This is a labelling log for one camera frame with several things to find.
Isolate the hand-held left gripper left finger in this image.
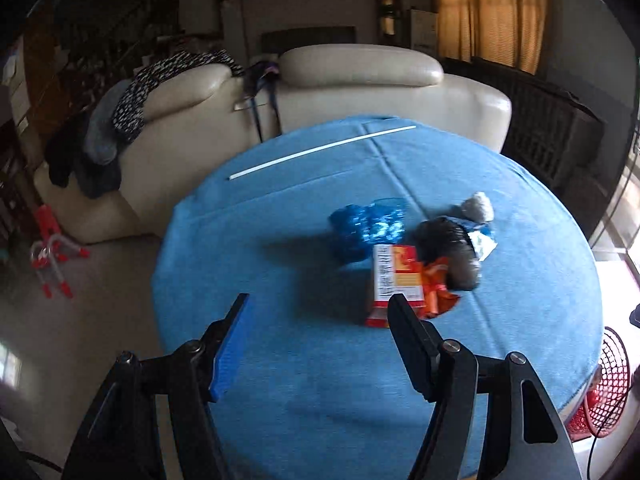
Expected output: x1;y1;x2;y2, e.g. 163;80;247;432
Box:
62;292;251;480

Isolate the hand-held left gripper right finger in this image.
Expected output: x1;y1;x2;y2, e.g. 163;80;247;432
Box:
387;292;583;480

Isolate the orange and white carton box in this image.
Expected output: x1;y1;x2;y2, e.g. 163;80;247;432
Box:
364;244;426;329

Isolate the torn blue carton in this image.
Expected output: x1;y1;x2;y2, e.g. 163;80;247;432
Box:
450;216;499;262

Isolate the red plastic mesh basket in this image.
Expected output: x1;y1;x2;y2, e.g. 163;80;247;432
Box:
565;326;632;443

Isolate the orange red crumpled wrapper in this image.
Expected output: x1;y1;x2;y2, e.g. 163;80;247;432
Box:
417;256;462;320

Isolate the black plastic bag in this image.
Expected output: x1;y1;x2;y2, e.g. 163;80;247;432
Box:
414;215;482;292

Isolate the blue table cloth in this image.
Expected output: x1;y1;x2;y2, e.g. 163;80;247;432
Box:
151;115;603;480

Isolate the blue crumpled plastic wrapper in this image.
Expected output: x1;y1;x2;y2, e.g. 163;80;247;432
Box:
328;197;408;263

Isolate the crumpled white paper ball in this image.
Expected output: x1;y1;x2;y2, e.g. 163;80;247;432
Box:
460;191;496;223

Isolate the thin white stick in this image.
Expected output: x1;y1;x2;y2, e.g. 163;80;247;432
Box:
227;125;417;181

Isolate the red and white toy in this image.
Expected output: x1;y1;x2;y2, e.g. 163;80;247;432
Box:
29;205;91;300

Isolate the grey cloth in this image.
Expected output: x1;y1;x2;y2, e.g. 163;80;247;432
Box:
82;80;132;166

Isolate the dark cloth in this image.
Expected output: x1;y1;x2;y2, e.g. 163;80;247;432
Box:
45;110;123;198

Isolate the dark radiator cover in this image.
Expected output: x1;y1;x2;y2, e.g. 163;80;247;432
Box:
440;57;601;196

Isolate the cream leather sofa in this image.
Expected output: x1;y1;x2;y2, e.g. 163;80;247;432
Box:
32;44;513;245

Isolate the black white patterned cloth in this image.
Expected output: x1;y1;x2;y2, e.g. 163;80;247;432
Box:
111;50;244;143

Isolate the wooden staircase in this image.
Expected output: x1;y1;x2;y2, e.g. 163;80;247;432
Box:
22;0;181;126

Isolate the yellow curtain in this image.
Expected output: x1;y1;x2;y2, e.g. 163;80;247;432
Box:
427;0;563;76

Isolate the dark bag strap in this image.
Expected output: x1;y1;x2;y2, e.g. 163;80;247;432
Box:
242;60;283;143

